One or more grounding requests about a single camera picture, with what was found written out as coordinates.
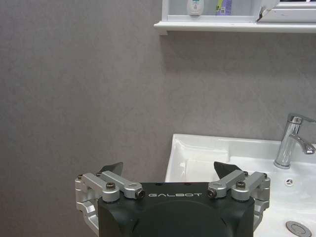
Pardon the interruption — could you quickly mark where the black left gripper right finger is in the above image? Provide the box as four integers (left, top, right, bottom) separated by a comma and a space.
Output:
207, 161, 272, 227

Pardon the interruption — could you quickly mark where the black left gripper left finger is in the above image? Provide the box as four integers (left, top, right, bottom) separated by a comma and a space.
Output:
75, 161, 146, 236

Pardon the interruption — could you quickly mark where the white ceramic washbasin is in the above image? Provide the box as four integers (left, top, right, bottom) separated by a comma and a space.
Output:
164, 133, 316, 237

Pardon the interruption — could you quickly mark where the white cabinet door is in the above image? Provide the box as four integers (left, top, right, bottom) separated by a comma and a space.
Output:
256, 0, 316, 23

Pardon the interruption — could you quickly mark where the chrome sink drain plug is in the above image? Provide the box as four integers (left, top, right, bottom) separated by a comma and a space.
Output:
285, 221, 313, 237

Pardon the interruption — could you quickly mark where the chrome basin faucet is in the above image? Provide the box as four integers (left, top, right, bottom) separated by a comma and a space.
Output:
273, 113, 316, 170

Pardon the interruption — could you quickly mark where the purple toiletry box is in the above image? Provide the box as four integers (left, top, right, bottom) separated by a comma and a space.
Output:
214, 0, 234, 16

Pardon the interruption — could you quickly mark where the small white lotion bottle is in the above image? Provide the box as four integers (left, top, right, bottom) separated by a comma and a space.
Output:
188, 0, 201, 16

